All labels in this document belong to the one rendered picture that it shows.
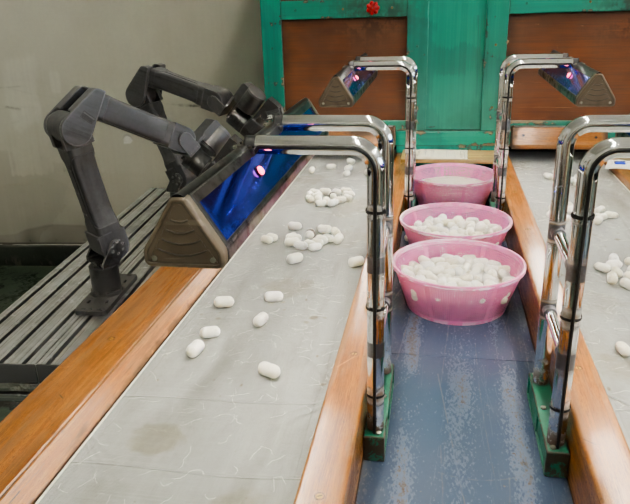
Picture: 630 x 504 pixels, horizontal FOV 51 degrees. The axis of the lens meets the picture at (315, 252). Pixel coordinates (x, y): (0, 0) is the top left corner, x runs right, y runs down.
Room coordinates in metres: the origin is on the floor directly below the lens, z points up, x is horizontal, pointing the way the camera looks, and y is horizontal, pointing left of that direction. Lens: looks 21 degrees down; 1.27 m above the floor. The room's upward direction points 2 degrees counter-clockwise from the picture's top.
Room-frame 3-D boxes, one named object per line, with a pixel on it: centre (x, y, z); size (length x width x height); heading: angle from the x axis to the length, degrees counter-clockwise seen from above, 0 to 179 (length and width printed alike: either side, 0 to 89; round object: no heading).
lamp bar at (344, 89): (1.84, -0.12, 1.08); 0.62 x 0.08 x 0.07; 169
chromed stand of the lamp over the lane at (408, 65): (1.82, -0.19, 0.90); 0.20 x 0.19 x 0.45; 169
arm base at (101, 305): (1.35, 0.46, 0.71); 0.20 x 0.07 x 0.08; 174
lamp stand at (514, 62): (1.74, -0.59, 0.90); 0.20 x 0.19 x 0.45; 169
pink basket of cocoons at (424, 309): (1.25, -0.29, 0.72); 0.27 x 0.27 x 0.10
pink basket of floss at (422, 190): (1.95, -0.42, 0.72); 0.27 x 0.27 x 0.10
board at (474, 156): (2.17, -0.46, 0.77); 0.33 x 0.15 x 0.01; 79
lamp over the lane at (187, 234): (0.89, 0.07, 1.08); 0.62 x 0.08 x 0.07; 169
